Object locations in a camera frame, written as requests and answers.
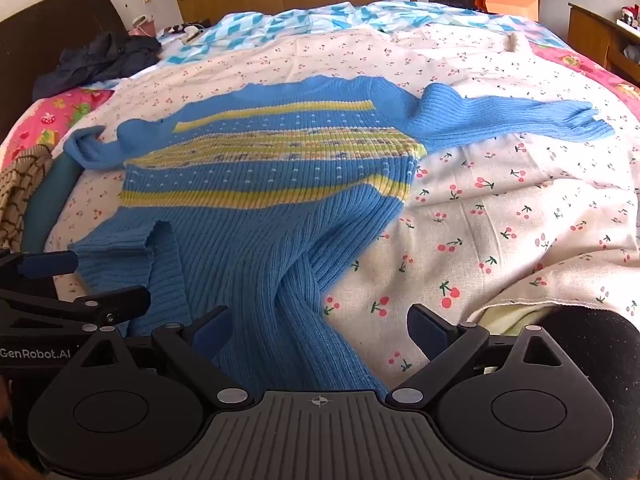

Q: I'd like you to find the cherry print bed sheet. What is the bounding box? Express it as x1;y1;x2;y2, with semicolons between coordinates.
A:
45;25;640;391

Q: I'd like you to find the blue yellow striped knit sweater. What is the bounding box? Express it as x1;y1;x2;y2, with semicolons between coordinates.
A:
64;75;616;402

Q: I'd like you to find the dark cloth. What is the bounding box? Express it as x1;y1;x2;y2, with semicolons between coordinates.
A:
537;307;640;480

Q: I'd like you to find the pale yellow cloth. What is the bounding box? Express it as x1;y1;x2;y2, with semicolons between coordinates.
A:
467;302;556;337

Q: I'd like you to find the dark navy clothes pile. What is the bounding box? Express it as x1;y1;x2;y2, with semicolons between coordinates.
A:
32;30;163;102

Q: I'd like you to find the brown knit cloth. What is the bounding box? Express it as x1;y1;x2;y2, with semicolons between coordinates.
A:
0;147;54;252

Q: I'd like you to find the orange bag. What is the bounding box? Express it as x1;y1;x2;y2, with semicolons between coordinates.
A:
474;0;540;22

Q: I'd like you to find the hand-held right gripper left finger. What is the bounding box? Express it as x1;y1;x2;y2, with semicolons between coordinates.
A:
75;304;248;408

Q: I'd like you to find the pink bag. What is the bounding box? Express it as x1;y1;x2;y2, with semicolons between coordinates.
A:
131;14;159;37

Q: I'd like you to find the black and white cloth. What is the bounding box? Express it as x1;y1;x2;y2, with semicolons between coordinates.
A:
165;22;212;44

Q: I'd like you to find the blue white diamond quilt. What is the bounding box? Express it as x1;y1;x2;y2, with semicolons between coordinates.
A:
160;0;551;67

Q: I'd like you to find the dark wooden headboard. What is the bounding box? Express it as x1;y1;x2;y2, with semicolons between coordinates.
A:
0;0;132;141

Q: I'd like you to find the pink cartoon print sheet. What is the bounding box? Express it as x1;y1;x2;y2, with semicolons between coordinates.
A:
5;40;640;171

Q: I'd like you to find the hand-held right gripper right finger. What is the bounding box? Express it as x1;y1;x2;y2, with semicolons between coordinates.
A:
385;303;593;408

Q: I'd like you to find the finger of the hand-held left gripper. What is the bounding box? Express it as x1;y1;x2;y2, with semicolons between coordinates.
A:
0;285;152;332
0;249;81;288

